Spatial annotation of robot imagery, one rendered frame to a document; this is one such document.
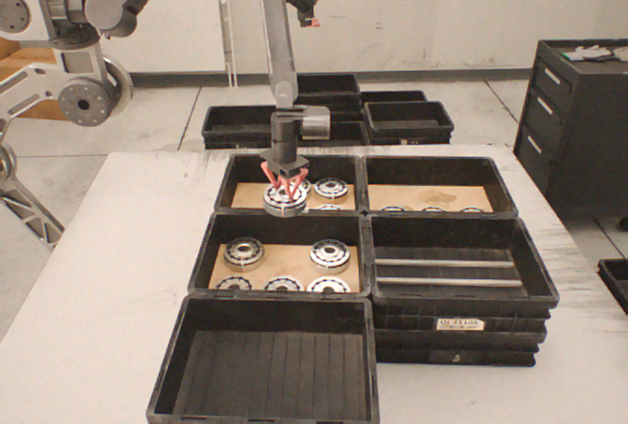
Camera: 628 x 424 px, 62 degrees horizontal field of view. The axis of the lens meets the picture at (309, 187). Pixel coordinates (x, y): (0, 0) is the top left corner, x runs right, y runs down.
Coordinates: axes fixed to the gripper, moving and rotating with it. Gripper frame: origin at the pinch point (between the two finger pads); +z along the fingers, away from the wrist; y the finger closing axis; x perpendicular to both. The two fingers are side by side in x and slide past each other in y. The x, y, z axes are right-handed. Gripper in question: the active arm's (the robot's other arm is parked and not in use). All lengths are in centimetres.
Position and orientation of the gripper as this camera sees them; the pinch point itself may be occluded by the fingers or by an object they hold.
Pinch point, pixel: (284, 190)
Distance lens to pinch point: 124.9
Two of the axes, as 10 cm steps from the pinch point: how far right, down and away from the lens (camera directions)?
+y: -6.7, -4.3, 6.1
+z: -0.3, 8.3, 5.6
